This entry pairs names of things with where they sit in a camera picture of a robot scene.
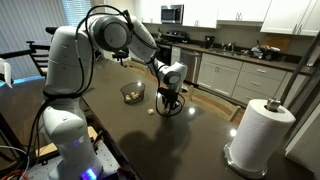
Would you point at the black stove range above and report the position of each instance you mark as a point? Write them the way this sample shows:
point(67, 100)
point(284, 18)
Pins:
point(165, 43)

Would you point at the white paper towel roll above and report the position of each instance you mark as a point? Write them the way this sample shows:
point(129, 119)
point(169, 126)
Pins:
point(261, 133)

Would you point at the beige wooden chair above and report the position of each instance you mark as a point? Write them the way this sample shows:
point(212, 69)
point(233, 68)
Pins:
point(213, 103)

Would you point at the dark wooden chair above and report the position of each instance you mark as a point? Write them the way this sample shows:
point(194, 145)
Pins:
point(38, 53)

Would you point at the stainless steel microwave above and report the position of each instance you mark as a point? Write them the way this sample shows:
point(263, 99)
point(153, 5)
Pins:
point(172, 14)

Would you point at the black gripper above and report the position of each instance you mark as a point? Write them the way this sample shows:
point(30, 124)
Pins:
point(168, 96)

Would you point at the white cabinets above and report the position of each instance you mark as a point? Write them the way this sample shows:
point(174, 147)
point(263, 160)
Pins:
point(236, 77)
point(292, 17)

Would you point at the metal paper towel holder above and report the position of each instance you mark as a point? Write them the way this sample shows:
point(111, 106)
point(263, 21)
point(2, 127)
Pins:
point(245, 166)

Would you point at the tan food piece in basket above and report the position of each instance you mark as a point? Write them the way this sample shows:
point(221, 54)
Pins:
point(127, 98)

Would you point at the stainless steel dishwasher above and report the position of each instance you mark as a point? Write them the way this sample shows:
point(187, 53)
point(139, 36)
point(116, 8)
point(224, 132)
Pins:
point(192, 59)

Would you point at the white upper cabinets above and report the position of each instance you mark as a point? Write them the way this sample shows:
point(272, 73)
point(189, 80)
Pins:
point(292, 17)

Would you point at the black coffee maker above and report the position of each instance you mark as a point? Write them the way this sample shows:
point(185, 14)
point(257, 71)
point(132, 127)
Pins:
point(209, 41)

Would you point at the kitchen sink faucet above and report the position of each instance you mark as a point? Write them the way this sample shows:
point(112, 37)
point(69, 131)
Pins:
point(228, 47)

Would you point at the white lower cabinets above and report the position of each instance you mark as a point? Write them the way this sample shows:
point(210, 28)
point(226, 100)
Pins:
point(236, 77)

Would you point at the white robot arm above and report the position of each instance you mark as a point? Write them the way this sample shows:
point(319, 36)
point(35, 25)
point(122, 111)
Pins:
point(69, 73)

